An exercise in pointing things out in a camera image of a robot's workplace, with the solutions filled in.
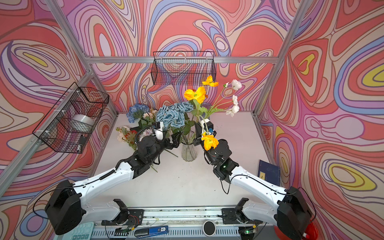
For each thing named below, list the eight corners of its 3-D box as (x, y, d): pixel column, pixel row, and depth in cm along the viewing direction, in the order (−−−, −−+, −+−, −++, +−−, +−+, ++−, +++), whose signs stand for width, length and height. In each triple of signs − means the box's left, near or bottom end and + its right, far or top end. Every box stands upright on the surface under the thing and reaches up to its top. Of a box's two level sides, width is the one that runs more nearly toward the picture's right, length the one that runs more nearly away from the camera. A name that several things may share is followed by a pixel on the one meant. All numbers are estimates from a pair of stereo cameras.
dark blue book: (256, 177, 89) (257, 175, 87) (259, 161, 95) (260, 159, 94) (278, 185, 86) (279, 184, 84) (279, 168, 92) (281, 167, 90)
